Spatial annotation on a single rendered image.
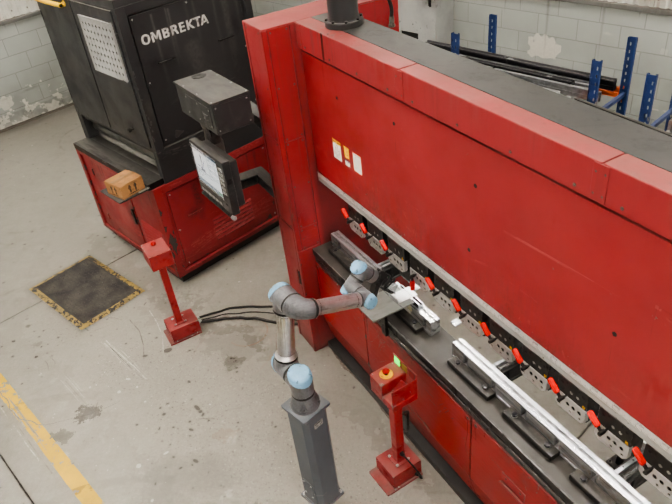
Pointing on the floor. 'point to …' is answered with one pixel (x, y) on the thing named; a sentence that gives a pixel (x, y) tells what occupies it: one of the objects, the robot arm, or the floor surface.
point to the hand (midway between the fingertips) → (393, 292)
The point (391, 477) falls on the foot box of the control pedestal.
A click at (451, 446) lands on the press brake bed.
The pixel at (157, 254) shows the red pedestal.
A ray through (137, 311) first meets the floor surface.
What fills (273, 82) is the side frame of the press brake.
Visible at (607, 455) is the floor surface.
